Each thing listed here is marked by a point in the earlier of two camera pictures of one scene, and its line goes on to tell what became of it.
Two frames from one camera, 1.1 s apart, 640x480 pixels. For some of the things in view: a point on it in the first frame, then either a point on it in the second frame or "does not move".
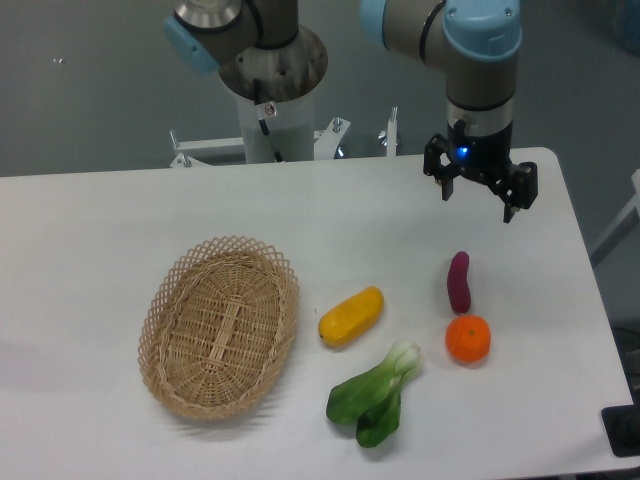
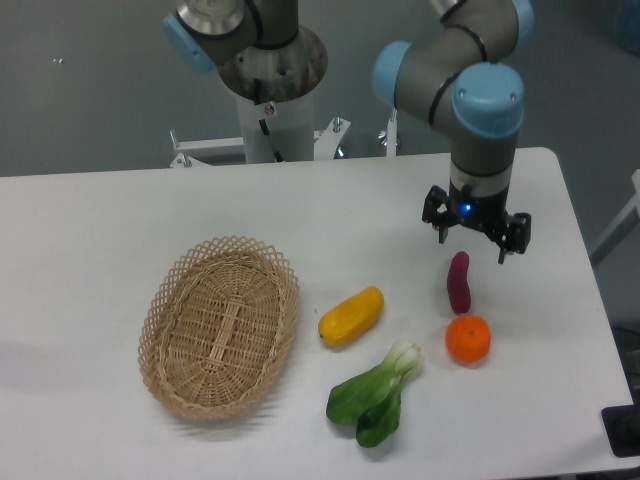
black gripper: x=481 y=155 -> x=486 y=212
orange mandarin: x=468 y=338 does not move
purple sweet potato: x=457 y=282 does not move
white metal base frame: x=194 y=151 does not move
